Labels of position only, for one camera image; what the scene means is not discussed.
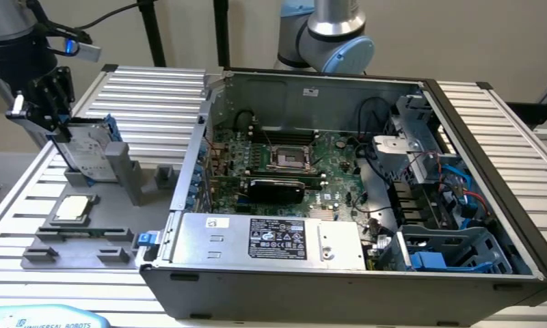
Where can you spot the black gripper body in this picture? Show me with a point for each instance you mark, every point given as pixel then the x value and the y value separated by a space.
pixel 13 61

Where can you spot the hard disk with blue bracket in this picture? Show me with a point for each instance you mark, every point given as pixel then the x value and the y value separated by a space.
pixel 91 153

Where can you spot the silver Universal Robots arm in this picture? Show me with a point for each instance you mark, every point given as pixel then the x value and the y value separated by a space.
pixel 330 24

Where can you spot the grey disk bay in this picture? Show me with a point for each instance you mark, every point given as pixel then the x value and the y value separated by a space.
pixel 461 249

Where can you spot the black tripod pole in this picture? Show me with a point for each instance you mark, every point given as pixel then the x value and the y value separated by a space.
pixel 222 34
pixel 154 34

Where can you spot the silver CPU chip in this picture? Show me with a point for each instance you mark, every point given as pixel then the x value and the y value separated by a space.
pixel 73 207

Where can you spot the grey parts rack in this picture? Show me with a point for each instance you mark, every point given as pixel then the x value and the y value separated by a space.
pixel 119 205

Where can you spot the blue case latch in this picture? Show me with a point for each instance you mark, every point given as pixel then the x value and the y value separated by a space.
pixel 148 240

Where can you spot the black RAM slots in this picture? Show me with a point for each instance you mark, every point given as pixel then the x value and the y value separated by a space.
pixel 284 136

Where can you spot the CPU socket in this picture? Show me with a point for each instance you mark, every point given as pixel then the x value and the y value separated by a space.
pixel 288 158

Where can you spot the black graphics card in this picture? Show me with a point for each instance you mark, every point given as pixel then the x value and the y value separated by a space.
pixel 276 189

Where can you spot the silver power supply unit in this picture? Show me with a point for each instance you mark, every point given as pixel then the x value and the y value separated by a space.
pixel 236 246

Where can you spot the blue Universal Robots cap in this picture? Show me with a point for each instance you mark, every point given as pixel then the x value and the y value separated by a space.
pixel 45 317

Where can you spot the green motherboard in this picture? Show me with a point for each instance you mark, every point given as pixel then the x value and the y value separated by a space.
pixel 338 177

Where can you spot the silver chipset heatsink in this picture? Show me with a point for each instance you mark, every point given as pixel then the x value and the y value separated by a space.
pixel 323 214

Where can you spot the open black PC case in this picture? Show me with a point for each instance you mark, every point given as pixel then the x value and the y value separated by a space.
pixel 300 290

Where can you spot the metal drive cage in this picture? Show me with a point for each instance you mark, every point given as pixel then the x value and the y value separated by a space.
pixel 410 147

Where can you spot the grey metal bracket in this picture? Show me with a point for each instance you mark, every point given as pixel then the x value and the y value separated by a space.
pixel 20 114

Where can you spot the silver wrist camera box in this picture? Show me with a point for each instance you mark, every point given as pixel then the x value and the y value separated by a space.
pixel 85 50

